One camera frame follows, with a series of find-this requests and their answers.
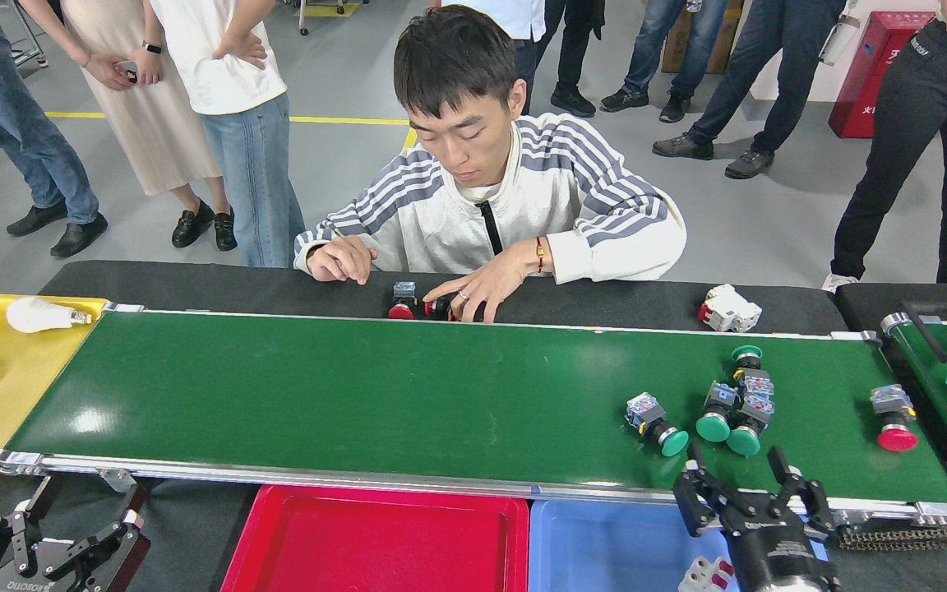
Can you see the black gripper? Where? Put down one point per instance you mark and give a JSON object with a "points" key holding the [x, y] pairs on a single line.
{"points": [[778, 559], [38, 582]]}

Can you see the white circuit breaker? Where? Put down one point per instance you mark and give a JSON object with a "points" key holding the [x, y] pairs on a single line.
{"points": [[704, 575], [728, 311]]}

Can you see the red push button switch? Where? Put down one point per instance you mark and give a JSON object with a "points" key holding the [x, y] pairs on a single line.
{"points": [[402, 311], [897, 438], [436, 311]]}

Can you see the yellow plastic tray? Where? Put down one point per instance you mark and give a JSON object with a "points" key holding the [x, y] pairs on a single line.
{"points": [[5, 411]]}

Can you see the blue plastic tray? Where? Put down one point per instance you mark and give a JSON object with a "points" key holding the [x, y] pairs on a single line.
{"points": [[605, 551]]}

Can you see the red plastic tray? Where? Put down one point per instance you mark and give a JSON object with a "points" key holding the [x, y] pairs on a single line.
{"points": [[375, 543]]}

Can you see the long green conveyor belt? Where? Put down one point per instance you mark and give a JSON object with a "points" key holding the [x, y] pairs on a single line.
{"points": [[358, 395]]}

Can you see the person's left hand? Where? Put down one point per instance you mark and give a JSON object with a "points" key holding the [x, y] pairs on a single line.
{"points": [[490, 279]]}

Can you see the person's right hand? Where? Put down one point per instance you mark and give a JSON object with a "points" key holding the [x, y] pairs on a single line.
{"points": [[342, 259]]}

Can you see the white light bulb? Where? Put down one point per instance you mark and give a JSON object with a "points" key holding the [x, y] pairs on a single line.
{"points": [[34, 314]]}

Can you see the seated person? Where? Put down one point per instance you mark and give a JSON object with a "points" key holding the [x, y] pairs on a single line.
{"points": [[588, 197]]}

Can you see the standing person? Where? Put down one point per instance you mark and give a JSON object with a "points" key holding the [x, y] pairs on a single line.
{"points": [[646, 41], [145, 123], [576, 49], [794, 66], [934, 123], [227, 66], [13, 107], [515, 16]]}

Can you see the red fire extinguisher box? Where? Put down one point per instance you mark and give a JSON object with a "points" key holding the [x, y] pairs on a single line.
{"points": [[868, 82]]}

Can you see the white rolled paper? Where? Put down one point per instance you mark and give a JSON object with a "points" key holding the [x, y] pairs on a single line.
{"points": [[837, 41]]}

